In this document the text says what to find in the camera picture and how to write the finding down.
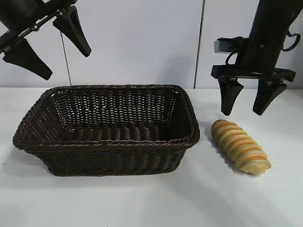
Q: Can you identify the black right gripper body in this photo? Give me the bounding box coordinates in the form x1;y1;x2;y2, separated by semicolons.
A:
211;30;297;83

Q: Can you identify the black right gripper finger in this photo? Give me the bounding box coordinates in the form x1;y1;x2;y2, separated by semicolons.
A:
252;80;288;116
218;77;245;116

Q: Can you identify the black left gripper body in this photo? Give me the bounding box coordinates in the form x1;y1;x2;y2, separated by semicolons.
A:
0;0;78;56

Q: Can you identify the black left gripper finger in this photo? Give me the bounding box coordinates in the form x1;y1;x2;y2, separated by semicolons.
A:
3;37;53;81
52;5;92;58

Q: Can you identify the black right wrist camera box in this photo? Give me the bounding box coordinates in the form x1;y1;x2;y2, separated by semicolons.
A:
214;36;248;55

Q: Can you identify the black looped cable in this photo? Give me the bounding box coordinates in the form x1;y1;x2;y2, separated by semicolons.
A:
225;50;240;66
282;31;302;52

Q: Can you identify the dark brown woven wicker basket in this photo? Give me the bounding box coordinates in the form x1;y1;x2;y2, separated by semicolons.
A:
12;84;201;177

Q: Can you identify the long striped twisted bread loaf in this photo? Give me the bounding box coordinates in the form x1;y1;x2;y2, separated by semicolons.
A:
211;119;272;175

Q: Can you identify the grey metal wall strip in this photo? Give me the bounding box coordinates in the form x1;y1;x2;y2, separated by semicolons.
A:
192;0;205;89

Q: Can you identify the thin dark wall strip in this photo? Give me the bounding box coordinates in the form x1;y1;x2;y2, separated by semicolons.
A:
60;32;72;86

